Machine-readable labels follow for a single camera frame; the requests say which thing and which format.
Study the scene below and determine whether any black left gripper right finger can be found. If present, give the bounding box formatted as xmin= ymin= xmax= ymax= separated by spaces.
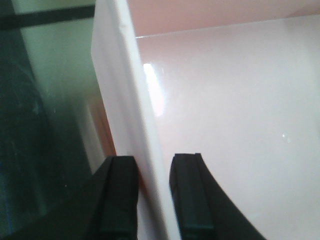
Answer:
xmin=169 ymin=153 xmax=264 ymax=240

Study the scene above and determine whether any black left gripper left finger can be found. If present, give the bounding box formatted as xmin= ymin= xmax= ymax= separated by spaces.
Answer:
xmin=6 ymin=156 xmax=139 ymax=240

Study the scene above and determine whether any pink plastic bin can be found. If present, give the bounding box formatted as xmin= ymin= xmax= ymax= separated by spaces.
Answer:
xmin=91 ymin=0 xmax=320 ymax=240

